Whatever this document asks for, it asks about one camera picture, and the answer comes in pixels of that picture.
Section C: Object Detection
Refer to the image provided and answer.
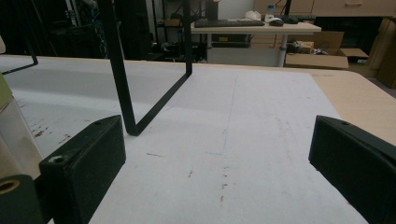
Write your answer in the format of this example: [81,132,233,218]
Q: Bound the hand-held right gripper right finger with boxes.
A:
[308,115,396,224]

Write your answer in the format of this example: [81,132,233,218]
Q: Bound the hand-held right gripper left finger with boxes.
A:
[39,114,127,224]

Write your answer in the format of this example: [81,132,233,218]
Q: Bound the open cardboard box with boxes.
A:
[284,30,370,70]

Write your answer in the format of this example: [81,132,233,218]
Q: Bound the leaning cardboard sheets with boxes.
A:
[366,17,396,91]

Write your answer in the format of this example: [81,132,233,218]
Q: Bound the dark equipment rack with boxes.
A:
[0,0,108,60]

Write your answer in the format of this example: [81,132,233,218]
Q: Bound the white table mat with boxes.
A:
[0,55,369,224]

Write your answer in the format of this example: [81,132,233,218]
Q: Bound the wooden drawer cabinet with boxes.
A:
[253,0,396,19]

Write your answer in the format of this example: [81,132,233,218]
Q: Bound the black and white computer mouse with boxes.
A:
[267,17,285,28]

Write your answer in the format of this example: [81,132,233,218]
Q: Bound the white office desk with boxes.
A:
[190,21,322,68]

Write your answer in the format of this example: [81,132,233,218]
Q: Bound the small white bottle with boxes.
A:
[264,3,276,22]

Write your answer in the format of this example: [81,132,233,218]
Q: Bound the crumpled white tissue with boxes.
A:
[244,10,262,21]

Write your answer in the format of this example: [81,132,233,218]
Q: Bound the black keyboard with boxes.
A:
[192,18,266,29]

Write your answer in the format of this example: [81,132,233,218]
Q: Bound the black monitor stand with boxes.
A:
[205,0,221,22]

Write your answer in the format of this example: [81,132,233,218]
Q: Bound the black metal frame stand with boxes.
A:
[97,0,193,137]

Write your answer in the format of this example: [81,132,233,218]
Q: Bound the thin black metal frame leg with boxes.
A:
[1,31,39,76]

